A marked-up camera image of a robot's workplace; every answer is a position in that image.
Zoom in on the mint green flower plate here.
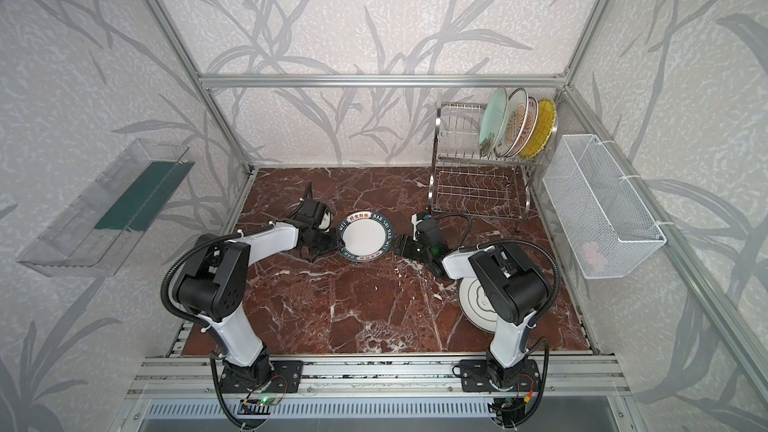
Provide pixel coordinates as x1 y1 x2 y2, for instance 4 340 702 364
478 87 508 157

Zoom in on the orange sunburst plate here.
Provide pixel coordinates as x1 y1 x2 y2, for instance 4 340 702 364
494 88 530 158
512 96 538 156

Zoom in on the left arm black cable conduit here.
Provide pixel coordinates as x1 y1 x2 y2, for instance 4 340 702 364
159 230 271 325

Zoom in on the clear plastic wall tray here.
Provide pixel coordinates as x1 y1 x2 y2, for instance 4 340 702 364
18 139 194 277

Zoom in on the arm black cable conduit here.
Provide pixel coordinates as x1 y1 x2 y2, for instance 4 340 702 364
159 230 271 325
431 212 561 409

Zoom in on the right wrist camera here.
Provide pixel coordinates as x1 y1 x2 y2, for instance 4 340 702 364
411 212 431 237

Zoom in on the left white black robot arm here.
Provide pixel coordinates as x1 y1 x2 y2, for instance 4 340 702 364
161 198 343 372

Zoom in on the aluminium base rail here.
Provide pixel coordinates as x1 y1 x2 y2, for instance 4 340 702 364
126 353 631 399

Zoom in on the steel two-tier dish rack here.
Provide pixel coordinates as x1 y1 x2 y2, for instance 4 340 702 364
427 102 554 220

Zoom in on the aluminium cage frame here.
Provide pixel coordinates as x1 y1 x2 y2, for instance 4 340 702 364
142 0 767 400

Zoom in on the yellow grid plate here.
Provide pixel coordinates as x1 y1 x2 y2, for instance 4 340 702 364
520 98 557 159

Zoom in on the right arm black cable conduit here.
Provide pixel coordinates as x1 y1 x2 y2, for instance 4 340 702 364
431 212 561 409

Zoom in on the green rimmed Chinese text plate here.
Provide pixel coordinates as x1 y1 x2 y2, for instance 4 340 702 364
337 211 394 263

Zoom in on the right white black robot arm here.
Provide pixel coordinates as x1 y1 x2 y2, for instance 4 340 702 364
394 216 561 371

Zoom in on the white wire mesh basket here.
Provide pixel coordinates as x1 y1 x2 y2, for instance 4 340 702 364
543 134 666 279

